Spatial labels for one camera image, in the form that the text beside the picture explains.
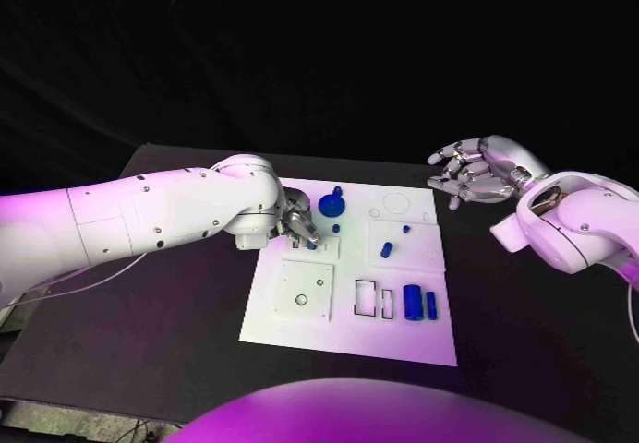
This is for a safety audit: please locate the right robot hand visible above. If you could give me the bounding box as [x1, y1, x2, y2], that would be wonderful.
[425, 134, 554, 210]

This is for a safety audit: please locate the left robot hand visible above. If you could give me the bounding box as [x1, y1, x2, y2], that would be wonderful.
[268, 186, 322, 247]

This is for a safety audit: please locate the white task board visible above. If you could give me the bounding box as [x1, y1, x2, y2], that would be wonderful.
[237, 177, 459, 367]

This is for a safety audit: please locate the blue gear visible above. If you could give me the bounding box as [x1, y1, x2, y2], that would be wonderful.
[317, 186, 348, 219]

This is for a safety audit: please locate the thick blue long cylinder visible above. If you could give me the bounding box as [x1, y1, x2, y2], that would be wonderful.
[401, 283, 425, 322]

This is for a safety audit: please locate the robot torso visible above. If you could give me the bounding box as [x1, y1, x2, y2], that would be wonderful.
[160, 377, 596, 443]

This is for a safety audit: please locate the white cable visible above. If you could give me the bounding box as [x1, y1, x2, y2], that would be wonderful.
[0, 251, 150, 310]
[19, 264, 95, 292]
[627, 281, 639, 343]

